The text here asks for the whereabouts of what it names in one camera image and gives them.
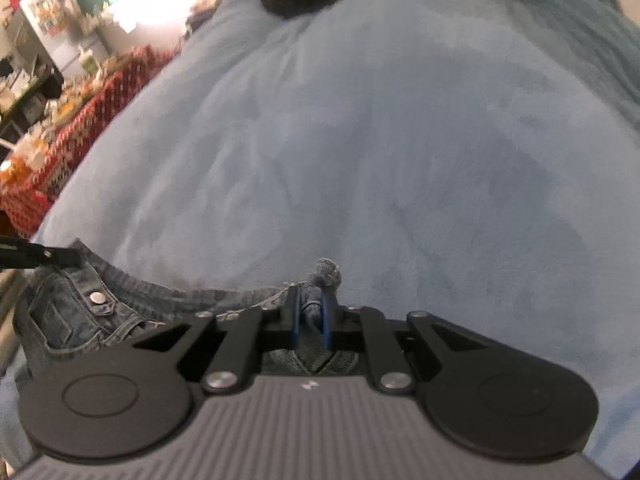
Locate blue denim shorts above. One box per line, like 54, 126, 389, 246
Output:
13, 240, 358, 382

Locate blue plush blanket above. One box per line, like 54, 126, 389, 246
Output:
1, 0, 639, 478

